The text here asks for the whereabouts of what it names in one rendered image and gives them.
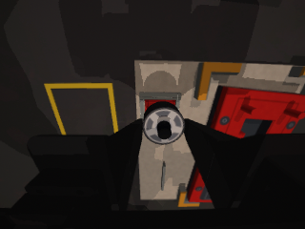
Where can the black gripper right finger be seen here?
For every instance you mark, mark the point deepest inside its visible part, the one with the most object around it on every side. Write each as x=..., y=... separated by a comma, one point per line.
x=227, y=164

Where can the black tyre with grey wheel rim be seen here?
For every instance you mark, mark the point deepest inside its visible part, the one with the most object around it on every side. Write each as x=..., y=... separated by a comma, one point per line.
x=163, y=111

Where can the yellow tape outline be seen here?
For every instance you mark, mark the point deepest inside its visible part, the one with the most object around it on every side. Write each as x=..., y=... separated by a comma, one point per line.
x=80, y=85

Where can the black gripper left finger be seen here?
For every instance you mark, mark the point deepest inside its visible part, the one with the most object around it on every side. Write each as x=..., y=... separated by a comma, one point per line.
x=115, y=155

